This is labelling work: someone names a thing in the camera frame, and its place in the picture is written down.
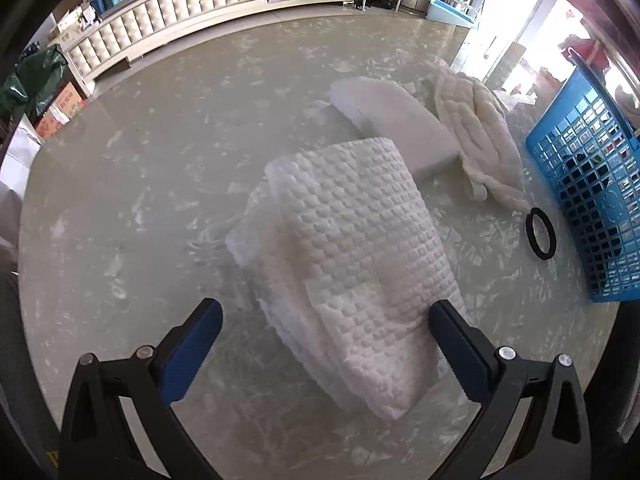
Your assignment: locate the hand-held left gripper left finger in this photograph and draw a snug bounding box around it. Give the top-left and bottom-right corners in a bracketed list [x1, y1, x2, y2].
[58, 298, 224, 480]

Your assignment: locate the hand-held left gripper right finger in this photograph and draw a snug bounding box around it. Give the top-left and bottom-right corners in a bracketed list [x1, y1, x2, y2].
[429, 299, 602, 480]

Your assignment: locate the white textured towel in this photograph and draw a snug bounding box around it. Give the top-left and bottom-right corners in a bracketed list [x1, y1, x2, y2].
[225, 137, 467, 422]

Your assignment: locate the white chunky knit cloth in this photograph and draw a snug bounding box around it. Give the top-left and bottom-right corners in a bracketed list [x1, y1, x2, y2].
[433, 56, 531, 211]

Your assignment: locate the blue plastic basket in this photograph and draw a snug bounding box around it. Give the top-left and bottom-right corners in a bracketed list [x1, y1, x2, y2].
[525, 53, 640, 304]

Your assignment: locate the white foam block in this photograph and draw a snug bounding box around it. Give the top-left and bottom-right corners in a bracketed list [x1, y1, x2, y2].
[328, 76, 463, 181]

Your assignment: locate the white paper bag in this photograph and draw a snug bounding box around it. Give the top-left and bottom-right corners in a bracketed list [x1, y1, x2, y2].
[0, 115, 43, 202]

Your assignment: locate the orange cardboard box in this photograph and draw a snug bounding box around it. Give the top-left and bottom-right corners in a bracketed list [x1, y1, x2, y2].
[34, 82, 89, 142]

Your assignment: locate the green plastic bag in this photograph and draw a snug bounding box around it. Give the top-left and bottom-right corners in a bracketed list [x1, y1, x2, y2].
[0, 44, 68, 120]

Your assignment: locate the white tufted counter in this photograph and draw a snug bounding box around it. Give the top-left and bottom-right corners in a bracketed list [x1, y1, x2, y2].
[60, 0, 361, 97]

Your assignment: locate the light blue plastic bin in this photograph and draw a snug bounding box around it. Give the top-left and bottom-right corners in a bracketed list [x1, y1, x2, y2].
[426, 0, 482, 29]

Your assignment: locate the black rubber ring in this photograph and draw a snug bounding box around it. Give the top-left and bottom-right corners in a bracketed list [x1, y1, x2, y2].
[524, 207, 558, 261]

